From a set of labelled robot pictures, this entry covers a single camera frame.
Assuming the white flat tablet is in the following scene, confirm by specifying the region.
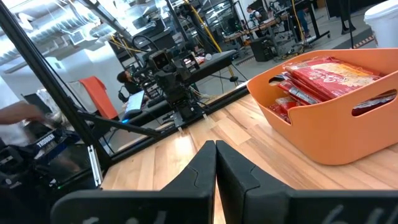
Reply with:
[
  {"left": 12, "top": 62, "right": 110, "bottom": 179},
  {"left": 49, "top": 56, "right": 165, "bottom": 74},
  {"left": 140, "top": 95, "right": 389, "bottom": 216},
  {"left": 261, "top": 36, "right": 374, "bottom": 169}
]
[{"left": 123, "top": 90, "right": 146, "bottom": 121}]

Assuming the black Trossen control box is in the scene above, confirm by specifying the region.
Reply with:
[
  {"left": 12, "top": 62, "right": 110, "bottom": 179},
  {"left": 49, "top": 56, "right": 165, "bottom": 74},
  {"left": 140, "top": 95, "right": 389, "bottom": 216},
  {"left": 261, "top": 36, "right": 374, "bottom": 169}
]
[{"left": 0, "top": 124, "right": 103, "bottom": 224}]

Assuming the orange snack bag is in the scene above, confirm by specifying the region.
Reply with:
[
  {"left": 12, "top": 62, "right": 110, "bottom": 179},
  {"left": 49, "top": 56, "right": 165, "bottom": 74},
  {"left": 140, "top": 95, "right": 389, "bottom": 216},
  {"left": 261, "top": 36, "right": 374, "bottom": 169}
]
[{"left": 186, "top": 55, "right": 206, "bottom": 66}]

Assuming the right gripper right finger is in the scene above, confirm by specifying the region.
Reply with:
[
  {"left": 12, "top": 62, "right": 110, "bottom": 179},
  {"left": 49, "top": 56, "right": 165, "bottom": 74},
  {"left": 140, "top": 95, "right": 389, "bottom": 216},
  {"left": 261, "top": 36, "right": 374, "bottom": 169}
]
[{"left": 216, "top": 139, "right": 398, "bottom": 224}]

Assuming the silver ventilation duct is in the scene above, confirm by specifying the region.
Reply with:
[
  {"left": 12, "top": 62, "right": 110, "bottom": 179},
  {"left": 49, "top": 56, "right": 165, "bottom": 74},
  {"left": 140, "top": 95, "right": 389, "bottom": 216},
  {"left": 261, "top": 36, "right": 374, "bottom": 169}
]
[{"left": 0, "top": 12, "right": 103, "bottom": 63}]

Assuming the white cloth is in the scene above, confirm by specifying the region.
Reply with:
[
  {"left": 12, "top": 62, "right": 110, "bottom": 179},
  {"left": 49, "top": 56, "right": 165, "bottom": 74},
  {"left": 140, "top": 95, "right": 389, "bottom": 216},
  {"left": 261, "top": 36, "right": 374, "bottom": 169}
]
[{"left": 67, "top": 81, "right": 94, "bottom": 113}]

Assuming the person's hand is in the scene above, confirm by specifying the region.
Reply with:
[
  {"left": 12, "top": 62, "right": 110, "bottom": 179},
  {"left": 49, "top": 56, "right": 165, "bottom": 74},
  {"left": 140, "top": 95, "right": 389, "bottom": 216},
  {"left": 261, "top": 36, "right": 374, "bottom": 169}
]
[{"left": 17, "top": 101, "right": 45, "bottom": 123}]

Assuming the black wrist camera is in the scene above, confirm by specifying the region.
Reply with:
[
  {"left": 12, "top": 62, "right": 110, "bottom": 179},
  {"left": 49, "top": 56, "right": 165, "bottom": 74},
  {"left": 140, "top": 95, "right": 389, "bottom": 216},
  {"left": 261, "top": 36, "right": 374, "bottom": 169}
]
[{"left": 148, "top": 49, "right": 174, "bottom": 72}]

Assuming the silver metal bracket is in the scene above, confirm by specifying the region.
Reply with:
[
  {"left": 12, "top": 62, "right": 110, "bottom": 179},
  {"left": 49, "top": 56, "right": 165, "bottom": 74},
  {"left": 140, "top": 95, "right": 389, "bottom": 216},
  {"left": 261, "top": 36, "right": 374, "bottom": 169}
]
[{"left": 88, "top": 144, "right": 104, "bottom": 187}]

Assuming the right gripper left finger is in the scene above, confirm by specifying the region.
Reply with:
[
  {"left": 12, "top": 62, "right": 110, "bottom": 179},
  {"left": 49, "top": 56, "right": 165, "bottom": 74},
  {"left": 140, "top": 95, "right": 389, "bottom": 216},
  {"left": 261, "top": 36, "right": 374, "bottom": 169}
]
[{"left": 50, "top": 139, "right": 218, "bottom": 224}]

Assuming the black aluminium table frame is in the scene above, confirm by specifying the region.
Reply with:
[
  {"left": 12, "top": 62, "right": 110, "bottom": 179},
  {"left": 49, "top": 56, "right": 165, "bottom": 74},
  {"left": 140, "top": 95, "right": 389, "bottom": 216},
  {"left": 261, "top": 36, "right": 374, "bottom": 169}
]
[{"left": 0, "top": 0, "right": 249, "bottom": 175}]

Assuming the white bucket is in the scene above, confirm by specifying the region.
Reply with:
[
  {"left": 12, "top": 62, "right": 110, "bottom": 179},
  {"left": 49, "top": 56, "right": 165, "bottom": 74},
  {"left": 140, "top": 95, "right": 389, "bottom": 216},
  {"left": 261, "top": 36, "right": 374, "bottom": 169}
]
[{"left": 363, "top": 0, "right": 398, "bottom": 49}]

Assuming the red popcorn bag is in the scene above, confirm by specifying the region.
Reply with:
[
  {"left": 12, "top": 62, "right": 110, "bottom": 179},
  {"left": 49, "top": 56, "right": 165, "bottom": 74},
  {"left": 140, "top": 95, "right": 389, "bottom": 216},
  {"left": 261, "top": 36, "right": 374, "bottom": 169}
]
[
  {"left": 269, "top": 96, "right": 299, "bottom": 124},
  {"left": 353, "top": 91, "right": 397, "bottom": 116},
  {"left": 278, "top": 73, "right": 324, "bottom": 105},
  {"left": 284, "top": 55, "right": 382, "bottom": 100}
]

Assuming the black floor box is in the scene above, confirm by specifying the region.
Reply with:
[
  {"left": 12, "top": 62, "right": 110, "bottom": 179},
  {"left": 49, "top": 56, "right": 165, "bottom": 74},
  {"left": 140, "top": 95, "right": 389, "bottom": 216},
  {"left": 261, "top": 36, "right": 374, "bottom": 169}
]
[{"left": 250, "top": 36, "right": 275, "bottom": 62}]

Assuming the yellow hanging cable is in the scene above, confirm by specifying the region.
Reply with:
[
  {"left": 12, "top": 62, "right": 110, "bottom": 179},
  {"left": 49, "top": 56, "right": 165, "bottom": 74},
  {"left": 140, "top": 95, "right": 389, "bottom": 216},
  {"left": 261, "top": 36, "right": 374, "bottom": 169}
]
[{"left": 185, "top": 0, "right": 239, "bottom": 87}]

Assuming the orange plastic basket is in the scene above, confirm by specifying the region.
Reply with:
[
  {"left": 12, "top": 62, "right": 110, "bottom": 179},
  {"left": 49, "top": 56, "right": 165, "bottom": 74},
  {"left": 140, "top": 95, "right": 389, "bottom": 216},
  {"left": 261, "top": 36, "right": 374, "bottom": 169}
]
[{"left": 247, "top": 48, "right": 398, "bottom": 166}]

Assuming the black desk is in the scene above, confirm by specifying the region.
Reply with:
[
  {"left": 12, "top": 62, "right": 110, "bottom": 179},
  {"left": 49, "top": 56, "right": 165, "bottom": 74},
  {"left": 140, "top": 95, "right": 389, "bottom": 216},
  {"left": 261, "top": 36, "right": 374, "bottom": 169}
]
[{"left": 123, "top": 49, "right": 239, "bottom": 125}]

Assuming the wooden workbench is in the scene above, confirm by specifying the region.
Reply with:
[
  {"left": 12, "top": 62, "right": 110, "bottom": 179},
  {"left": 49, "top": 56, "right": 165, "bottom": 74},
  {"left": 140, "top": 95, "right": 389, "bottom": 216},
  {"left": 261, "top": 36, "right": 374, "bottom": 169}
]
[{"left": 223, "top": 15, "right": 290, "bottom": 44}]

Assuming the person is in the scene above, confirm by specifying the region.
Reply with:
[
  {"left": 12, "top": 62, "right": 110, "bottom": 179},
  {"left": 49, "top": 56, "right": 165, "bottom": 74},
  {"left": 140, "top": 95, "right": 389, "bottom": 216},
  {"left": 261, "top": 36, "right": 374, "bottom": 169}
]
[
  {"left": 295, "top": 8, "right": 312, "bottom": 39},
  {"left": 247, "top": 5, "right": 266, "bottom": 26},
  {"left": 0, "top": 77, "right": 34, "bottom": 147},
  {"left": 116, "top": 70, "right": 144, "bottom": 103}
]

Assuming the orange cloth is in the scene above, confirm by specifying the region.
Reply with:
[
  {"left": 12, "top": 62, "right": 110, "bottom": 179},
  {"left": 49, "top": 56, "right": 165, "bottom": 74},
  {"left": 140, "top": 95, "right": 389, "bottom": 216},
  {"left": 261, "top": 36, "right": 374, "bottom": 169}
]
[{"left": 79, "top": 76, "right": 119, "bottom": 121}]

